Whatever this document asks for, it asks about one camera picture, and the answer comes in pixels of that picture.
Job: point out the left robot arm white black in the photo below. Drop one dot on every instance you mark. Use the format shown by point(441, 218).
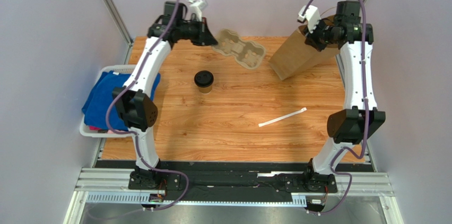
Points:
point(133, 101)

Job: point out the blue folded cloth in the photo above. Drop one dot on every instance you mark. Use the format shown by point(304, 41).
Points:
point(100, 98)

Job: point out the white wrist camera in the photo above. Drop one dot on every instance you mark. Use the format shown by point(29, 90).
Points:
point(309, 15)
point(196, 7)

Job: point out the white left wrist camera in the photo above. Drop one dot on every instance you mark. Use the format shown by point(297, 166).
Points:
point(196, 7)

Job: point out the brown paper bag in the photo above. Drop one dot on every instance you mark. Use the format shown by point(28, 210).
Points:
point(294, 56)

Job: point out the aluminium frame rail front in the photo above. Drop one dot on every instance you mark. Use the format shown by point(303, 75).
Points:
point(103, 185)

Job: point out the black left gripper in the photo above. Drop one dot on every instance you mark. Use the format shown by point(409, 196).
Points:
point(205, 36)

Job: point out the grey pulp cup carrier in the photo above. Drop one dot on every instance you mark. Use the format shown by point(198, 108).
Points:
point(247, 53)

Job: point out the pink cloth in basket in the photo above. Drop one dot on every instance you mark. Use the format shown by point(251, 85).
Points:
point(99, 130)

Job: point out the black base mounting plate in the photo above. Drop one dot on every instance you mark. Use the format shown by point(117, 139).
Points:
point(223, 182)

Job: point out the white plastic basket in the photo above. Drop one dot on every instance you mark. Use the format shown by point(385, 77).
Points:
point(84, 129)

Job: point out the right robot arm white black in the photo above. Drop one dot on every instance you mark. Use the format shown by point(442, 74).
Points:
point(360, 116)

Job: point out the black plastic cup lid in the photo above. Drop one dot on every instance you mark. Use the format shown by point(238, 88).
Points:
point(204, 79)

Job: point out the brown paper coffee cup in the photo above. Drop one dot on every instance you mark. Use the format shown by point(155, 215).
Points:
point(205, 90)

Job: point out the white paper wrapped straw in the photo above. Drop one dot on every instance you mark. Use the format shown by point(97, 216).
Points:
point(282, 117)

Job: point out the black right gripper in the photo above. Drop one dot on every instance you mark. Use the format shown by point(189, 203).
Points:
point(316, 39)

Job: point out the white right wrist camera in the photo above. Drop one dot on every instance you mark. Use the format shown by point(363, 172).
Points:
point(309, 15)

